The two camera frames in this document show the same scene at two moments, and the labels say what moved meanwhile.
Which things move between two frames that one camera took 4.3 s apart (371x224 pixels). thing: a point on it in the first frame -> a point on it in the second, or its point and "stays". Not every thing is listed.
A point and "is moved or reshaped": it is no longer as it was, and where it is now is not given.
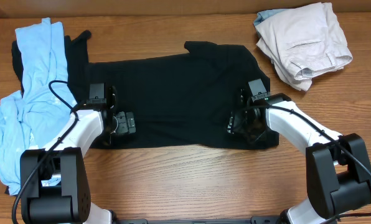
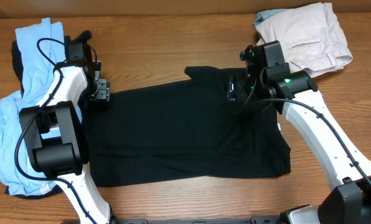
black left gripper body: [122, 127] -> [103, 92]
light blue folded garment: [264, 15] stays
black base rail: [256, 220] stays
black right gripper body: [245, 124] -> [242, 86]
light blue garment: [18, 121] stays
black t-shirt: [182, 100] is moved or reshaped
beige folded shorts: [303, 42] stays
